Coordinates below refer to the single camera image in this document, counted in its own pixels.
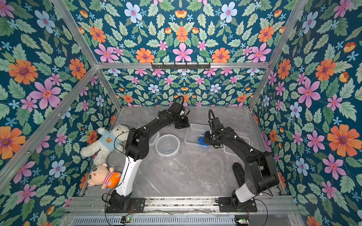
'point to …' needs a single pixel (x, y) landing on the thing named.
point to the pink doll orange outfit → (100, 174)
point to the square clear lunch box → (193, 132)
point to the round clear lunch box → (167, 145)
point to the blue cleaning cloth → (201, 140)
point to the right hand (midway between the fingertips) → (209, 139)
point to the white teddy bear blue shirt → (109, 140)
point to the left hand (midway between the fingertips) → (191, 123)
